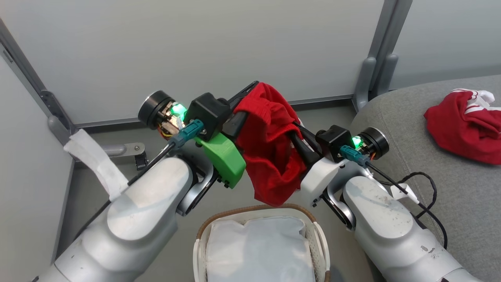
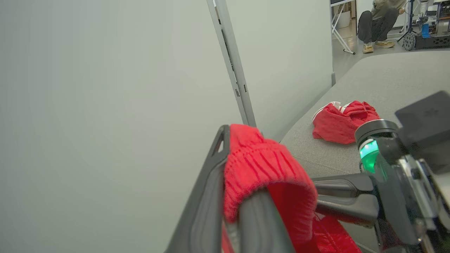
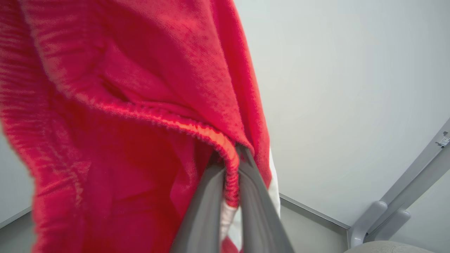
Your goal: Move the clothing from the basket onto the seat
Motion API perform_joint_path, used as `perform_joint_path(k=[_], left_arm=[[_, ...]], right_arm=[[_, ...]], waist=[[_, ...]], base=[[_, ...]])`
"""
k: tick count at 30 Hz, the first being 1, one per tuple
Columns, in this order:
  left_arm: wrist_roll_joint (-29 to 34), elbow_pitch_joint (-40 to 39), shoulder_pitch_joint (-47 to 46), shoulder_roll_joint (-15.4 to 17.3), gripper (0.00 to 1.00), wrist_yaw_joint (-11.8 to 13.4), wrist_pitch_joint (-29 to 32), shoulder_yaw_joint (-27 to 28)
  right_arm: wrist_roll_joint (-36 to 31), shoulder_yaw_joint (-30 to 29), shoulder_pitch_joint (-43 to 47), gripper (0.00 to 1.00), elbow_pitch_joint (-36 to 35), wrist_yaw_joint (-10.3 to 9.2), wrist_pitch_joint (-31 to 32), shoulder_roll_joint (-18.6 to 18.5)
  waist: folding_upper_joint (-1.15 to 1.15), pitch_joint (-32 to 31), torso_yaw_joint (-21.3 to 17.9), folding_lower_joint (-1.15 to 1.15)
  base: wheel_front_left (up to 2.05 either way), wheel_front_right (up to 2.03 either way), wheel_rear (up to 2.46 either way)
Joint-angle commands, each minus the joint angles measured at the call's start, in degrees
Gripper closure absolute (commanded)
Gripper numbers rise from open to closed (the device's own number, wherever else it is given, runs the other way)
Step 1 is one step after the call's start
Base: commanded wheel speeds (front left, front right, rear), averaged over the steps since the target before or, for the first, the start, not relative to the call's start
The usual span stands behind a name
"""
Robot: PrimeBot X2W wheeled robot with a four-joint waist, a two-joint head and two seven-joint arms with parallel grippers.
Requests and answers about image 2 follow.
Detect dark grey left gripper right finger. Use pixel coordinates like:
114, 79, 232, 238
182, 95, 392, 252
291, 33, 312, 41
238, 190, 296, 253

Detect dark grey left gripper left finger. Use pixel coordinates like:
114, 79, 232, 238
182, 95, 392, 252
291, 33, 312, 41
165, 124, 231, 253

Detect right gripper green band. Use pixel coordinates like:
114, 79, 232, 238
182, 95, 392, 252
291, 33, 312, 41
312, 119, 450, 253

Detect red shorts with ribbed waistband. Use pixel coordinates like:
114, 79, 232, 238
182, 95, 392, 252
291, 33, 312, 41
221, 124, 362, 253

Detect red satin garment white trim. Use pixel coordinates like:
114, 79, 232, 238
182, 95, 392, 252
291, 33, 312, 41
312, 100, 381, 145

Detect seated person in dark trousers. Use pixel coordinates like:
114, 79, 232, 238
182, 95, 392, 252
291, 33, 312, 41
358, 0, 408, 54

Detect black tripod stand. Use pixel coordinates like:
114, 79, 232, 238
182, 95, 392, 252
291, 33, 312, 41
397, 0, 419, 43

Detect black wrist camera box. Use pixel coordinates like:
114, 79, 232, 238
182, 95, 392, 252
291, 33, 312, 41
394, 91, 450, 174

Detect grey metal partition post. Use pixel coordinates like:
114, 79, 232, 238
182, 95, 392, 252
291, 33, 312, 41
206, 0, 257, 128

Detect white folding table frame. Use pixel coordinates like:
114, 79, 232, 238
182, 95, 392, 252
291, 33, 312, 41
330, 0, 356, 55

